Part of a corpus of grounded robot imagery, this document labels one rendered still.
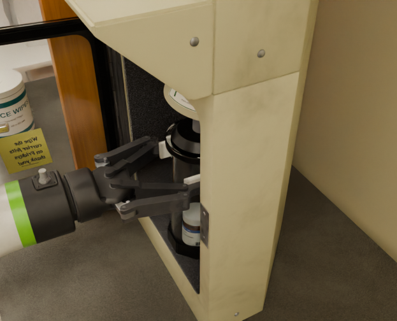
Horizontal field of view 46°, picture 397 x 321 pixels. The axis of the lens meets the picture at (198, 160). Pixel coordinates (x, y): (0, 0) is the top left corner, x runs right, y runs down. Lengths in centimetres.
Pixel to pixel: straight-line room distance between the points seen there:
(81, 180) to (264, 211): 26
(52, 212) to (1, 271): 36
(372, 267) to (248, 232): 37
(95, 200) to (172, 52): 29
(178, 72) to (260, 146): 17
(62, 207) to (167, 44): 30
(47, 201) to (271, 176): 29
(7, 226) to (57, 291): 30
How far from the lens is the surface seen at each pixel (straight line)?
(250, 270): 74
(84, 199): 65
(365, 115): 96
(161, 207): 65
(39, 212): 64
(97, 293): 90
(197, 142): 66
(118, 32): 41
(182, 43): 44
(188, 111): 62
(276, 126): 56
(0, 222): 64
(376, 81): 92
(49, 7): 79
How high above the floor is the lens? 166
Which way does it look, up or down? 39 degrees down
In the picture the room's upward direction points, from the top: straight up
